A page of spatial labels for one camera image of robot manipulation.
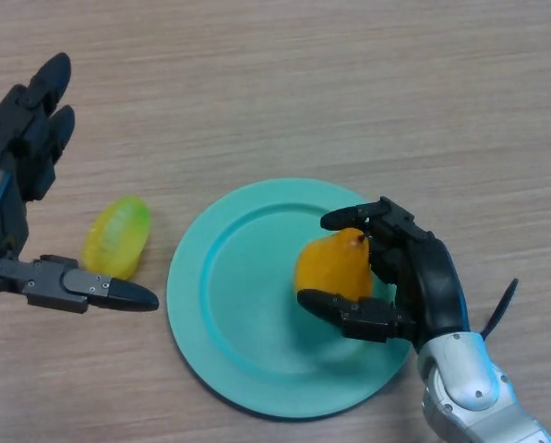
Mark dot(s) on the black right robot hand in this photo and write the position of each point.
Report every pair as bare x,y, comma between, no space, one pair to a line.
434,286

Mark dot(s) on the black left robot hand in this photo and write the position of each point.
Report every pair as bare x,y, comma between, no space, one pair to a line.
3,207

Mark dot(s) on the yellow orange pear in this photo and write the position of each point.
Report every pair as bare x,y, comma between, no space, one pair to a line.
332,267

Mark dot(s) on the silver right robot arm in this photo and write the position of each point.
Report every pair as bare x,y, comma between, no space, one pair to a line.
469,378

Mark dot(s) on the green round plate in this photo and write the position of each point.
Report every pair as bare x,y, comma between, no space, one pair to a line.
256,332

